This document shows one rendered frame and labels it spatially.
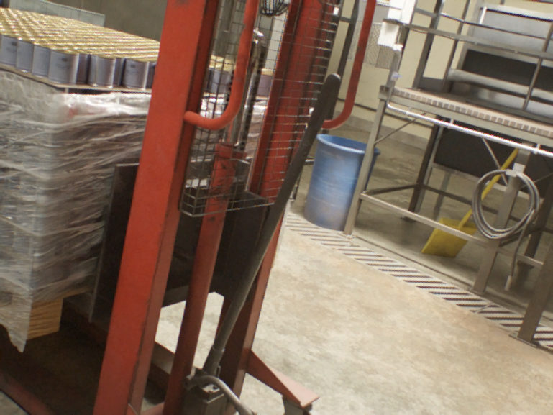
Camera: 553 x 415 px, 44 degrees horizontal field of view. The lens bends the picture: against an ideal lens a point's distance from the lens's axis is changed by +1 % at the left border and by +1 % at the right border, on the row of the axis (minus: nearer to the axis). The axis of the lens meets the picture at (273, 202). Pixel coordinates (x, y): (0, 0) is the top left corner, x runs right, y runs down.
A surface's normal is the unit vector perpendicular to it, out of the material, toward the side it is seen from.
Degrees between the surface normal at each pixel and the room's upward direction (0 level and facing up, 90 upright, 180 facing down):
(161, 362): 0
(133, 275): 90
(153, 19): 90
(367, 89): 90
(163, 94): 90
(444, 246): 120
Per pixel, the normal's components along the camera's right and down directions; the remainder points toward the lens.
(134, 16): -0.59, 0.09
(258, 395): 0.22, -0.94
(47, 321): 0.79, 0.30
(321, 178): -0.78, 0.04
